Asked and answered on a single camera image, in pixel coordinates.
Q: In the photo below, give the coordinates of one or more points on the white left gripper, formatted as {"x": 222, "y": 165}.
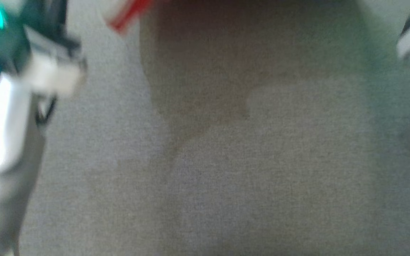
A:
{"x": 48, "y": 64}

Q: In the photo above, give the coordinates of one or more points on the red and white jersey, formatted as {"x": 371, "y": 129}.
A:
{"x": 128, "y": 12}

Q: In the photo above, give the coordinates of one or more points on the large grey sofa seat cushion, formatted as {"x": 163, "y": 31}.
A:
{"x": 262, "y": 170}

